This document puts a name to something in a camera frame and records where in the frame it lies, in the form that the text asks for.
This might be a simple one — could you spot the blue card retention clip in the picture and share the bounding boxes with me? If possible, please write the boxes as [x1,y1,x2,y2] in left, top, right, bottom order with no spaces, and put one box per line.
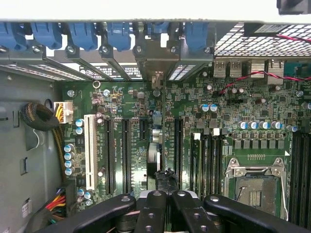
[0,22,27,51]
[69,22,98,51]
[106,22,132,52]
[185,22,209,53]
[31,22,63,50]
[147,22,170,34]

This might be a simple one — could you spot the long PCIe expansion slot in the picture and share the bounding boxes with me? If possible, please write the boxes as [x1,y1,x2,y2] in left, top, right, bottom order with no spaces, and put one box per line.
[104,118,115,196]
[121,118,132,195]
[174,118,184,187]

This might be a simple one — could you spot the perforated metal slot cover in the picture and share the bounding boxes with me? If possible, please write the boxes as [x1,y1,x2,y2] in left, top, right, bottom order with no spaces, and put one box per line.
[0,62,64,82]
[29,60,98,82]
[167,57,214,82]

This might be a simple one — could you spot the black power connector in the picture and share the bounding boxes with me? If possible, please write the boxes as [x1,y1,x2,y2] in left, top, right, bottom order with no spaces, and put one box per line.
[57,181,79,219]

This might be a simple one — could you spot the short PCIe expansion slot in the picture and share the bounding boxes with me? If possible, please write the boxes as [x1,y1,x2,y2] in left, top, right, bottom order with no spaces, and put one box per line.
[138,118,148,143]

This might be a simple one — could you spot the black case fan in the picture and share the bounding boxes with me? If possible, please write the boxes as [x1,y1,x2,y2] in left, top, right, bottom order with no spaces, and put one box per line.
[243,22,291,37]

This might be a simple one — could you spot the metal USB port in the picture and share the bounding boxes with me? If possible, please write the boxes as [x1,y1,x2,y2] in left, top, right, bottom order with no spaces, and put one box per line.
[213,60,227,78]
[228,60,242,78]

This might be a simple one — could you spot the white power connector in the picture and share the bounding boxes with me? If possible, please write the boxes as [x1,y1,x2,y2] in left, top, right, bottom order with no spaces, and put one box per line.
[52,101,74,124]

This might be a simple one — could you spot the green motherboard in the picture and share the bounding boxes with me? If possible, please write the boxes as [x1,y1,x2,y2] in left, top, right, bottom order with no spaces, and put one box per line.
[60,80,311,233]

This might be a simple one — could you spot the black RAM slot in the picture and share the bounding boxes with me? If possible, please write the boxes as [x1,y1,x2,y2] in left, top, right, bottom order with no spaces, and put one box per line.
[210,130,217,195]
[300,133,307,230]
[217,135,223,195]
[203,134,210,197]
[291,133,299,225]

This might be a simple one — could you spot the CPU socket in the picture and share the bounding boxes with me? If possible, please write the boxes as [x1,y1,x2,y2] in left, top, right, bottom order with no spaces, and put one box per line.
[224,157,290,222]

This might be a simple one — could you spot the metal locking lever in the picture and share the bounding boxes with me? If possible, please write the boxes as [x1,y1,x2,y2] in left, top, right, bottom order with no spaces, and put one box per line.
[279,167,290,222]

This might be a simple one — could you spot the dark grey PC case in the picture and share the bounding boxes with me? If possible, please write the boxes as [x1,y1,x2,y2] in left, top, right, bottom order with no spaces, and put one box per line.
[0,0,311,233]

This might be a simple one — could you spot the red black twisted wire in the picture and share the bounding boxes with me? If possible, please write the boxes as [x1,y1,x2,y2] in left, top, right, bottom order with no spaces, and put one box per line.
[217,70,311,95]

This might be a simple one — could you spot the black braided power cable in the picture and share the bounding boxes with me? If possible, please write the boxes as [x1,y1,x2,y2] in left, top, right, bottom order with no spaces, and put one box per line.
[20,101,68,185]

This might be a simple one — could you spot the metal rear port block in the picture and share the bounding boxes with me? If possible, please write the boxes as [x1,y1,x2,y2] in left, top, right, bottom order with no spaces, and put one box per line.
[250,59,267,79]
[267,59,285,85]

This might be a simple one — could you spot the coloured power wire bundle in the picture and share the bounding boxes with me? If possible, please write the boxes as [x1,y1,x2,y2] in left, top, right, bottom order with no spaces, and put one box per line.
[24,189,68,233]

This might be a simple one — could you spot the white PCI expansion slot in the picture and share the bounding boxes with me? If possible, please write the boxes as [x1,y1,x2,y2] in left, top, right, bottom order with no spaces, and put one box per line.
[84,114,98,191]

